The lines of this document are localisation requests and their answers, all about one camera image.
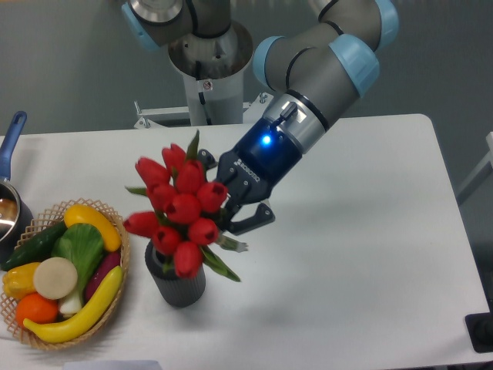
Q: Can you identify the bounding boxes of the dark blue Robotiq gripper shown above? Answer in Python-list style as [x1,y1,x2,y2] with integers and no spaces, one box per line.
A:
[197,118,302,236]

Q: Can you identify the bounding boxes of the red tulip bouquet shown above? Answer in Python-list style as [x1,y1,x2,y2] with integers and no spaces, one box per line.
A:
[124,135,247,282]

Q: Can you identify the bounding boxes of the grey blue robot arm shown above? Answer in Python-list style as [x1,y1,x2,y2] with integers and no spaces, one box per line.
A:
[122,1,399,235]

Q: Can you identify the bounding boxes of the dark grey ribbed vase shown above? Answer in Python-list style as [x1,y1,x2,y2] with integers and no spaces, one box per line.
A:
[145,241,206,308]

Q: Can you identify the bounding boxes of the purple sweet potato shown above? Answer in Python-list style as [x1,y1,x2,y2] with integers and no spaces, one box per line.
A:
[84,251,120,302]

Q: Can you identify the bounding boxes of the yellow squash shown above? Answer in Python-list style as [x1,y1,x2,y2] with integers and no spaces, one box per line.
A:
[64,204,122,252]

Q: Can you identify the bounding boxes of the green bok choy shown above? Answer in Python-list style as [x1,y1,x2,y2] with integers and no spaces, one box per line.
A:
[51,224,104,318]

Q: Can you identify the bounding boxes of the woven wicker basket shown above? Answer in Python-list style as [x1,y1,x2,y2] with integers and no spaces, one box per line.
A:
[1,198,130,351]

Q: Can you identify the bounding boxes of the beige round slice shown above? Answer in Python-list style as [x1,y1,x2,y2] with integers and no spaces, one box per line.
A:
[33,257,78,300]

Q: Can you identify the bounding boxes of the green cucumber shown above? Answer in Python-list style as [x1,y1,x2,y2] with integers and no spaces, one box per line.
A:
[1,222,67,271]

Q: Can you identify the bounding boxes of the yellow banana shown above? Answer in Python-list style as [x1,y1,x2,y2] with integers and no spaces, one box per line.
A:
[23,266,123,344]

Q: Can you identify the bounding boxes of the orange fruit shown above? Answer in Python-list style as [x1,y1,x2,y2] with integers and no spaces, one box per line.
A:
[15,293,59,327]

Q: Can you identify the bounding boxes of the yellow bell pepper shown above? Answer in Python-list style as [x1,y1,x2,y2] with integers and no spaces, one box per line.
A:
[2,262,41,300]

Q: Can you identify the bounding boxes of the black device at table edge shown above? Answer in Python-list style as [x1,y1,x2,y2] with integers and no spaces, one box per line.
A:
[465,312,492,353]

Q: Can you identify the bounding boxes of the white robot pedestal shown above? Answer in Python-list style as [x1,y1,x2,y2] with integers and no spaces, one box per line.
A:
[134,21,273,129]

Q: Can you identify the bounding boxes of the blue handled saucepan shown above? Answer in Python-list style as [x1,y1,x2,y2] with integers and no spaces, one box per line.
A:
[1,111,33,263]

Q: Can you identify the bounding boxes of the white frame at right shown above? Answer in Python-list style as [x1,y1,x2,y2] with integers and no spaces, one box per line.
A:
[456,132,492,206]

